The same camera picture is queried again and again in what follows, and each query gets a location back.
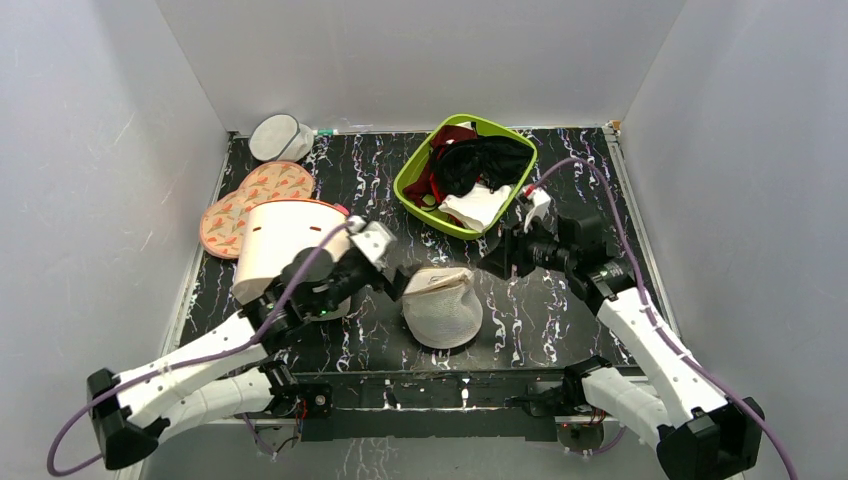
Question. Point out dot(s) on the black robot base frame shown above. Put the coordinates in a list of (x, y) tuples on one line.
[(523, 404)]

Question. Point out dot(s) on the green plastic basket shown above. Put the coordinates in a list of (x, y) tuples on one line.
[(413, 167)]

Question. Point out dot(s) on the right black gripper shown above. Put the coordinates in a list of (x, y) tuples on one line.
[(506, 250)]

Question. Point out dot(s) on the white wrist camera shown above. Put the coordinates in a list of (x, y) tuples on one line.
[(535, 202), (372, 238)]

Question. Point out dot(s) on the dark red garment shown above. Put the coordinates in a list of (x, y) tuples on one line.
[(424, 192)]

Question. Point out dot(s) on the black lace bra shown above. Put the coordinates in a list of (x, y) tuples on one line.
[(493, 161)]

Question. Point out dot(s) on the beige mesh cylindrical laundry bag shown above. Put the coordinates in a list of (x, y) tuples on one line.
[(441, 307)]

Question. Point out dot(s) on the floral peach bra wash bag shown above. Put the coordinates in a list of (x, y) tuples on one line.
[(223, 225)]

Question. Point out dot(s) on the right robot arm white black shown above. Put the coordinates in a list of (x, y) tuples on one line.
[(697, 432)]

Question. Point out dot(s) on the white grey-trimmed mesh bag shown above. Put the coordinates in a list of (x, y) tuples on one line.
[(281, 137)]

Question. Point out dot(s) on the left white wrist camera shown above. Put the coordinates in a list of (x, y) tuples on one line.
[(372, 238)]

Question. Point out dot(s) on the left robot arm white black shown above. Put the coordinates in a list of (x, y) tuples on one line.
[(221, 374)]

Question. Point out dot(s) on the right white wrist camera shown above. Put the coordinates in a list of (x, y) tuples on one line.
[(535, 202)]

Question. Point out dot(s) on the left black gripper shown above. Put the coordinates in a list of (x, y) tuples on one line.
[(391, 288)]

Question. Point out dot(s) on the white folded garment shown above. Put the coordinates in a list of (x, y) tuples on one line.
[(478, 209)]

